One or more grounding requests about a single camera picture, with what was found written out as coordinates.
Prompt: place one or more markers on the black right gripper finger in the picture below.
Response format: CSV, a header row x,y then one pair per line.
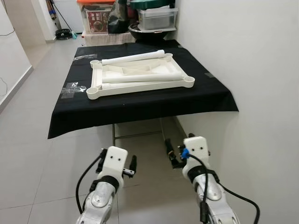
x,y
210,151
168,149

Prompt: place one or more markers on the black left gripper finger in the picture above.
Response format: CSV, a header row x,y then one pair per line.
x,y
133,163
103,155

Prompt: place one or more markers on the white plastic table top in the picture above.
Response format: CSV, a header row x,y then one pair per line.
x,y
140,91

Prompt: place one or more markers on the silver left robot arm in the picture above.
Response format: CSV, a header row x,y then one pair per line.
x,y
98,200

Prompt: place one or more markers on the black tablecloth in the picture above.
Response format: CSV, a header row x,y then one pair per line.
x,y
140,109

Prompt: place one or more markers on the large clear tape patch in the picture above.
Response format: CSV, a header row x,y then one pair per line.
x,y
70,91

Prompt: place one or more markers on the grey tape patch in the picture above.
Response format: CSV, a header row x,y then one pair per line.
x,y
209,74

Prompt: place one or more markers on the narrow clear tape strip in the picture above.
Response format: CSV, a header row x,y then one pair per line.
x,y
88,56

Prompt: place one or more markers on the black wok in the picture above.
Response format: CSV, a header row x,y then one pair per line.
x,y
149,35

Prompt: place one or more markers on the beige cloth covered bench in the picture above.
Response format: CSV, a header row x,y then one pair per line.
x,y
103,38

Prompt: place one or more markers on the clear plastic storage box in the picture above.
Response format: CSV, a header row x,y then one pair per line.
x,y
159,19

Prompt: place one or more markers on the red printed carton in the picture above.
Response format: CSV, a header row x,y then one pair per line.
x,y
98,21

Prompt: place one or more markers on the black plastic bag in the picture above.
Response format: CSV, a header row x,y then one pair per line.
x,y
119,18

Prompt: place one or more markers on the dark green lid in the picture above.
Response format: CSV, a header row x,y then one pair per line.
x,y
152,3

